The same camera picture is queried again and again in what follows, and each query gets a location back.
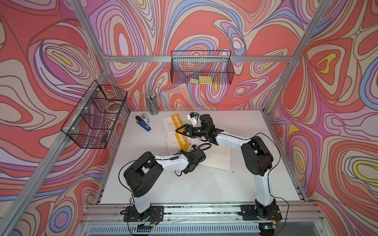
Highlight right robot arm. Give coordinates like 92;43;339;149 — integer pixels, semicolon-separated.
175;113;278;220

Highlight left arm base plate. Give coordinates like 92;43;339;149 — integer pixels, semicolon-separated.
120;206;164;223

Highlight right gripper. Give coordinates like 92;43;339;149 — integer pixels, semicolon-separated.
175;124;207;138

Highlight small white eraser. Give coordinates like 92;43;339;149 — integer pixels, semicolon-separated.
141;113;150;123

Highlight wire basket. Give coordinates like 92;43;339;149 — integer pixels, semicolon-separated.
61;81;128;149
170;49;235;85

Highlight blue stapler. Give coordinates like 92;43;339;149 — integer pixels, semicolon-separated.
135;116;151;132

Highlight yellow sticky notes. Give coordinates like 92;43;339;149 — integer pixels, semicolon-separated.
189;76;213;85

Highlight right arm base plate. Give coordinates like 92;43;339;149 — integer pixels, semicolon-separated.
237;205;283;222

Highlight back wire basket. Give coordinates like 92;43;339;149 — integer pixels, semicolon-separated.
170;49;235;85

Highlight mesh pencil cup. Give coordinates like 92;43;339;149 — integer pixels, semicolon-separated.
144;91;159;115

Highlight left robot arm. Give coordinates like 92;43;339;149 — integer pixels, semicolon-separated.
117;143;212;214

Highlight yellow stripe notebook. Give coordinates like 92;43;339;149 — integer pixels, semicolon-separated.
165;133;192;155
162;114;184;136

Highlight left wire basket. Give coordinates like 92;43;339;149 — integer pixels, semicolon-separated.
61;81;128;149

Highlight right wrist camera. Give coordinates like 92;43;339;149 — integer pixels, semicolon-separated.
187;112;200;127

